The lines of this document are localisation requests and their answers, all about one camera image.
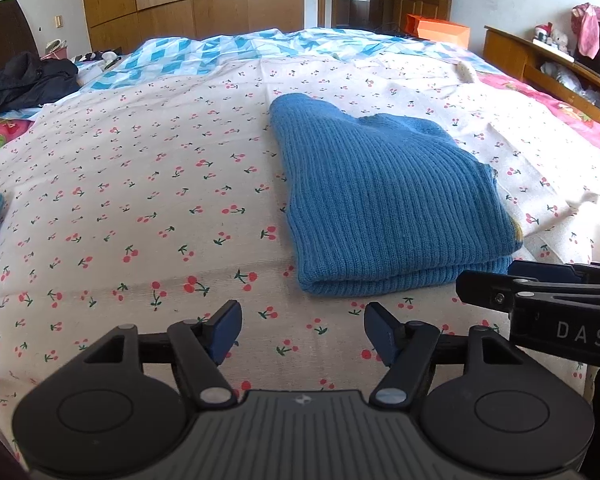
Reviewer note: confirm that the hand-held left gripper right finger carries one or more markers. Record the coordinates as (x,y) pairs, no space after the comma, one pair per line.
(382,330)

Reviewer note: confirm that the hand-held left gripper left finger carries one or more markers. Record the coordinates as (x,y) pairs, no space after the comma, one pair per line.
(225,327)

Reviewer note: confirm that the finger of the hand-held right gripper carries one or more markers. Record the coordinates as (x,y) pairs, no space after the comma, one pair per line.
(545,270)
(485,290)

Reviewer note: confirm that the blue knit sweater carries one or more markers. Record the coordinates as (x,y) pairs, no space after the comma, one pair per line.
(380,200)

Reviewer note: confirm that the pink strawberry print sheet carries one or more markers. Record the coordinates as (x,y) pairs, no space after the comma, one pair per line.
(570,115)

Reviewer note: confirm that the cherry print bed sheet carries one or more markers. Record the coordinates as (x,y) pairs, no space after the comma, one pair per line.
(155,160)

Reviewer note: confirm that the wooden cabinet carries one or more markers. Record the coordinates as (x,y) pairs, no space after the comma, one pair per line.
(510,50)

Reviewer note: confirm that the beige plush toy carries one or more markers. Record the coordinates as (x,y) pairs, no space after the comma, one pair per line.
(560,41)

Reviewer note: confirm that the plush toy with red hat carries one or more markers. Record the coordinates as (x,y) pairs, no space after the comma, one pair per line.
(542,34)

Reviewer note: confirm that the pink cloth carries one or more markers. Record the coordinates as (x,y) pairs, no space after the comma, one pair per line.
(587,30)

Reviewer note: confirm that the orange box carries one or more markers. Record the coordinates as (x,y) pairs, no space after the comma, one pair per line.
(440,32)

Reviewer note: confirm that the blue checked blanket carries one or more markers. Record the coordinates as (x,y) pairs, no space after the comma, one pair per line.
(205,55)

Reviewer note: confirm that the dark jacket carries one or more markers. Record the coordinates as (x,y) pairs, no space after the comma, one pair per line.
(25,82)

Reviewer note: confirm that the pink basket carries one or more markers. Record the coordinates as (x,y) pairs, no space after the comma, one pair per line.
(56,51)

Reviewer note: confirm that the dark brown headboard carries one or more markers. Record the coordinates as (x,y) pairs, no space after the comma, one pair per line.
(5,30)

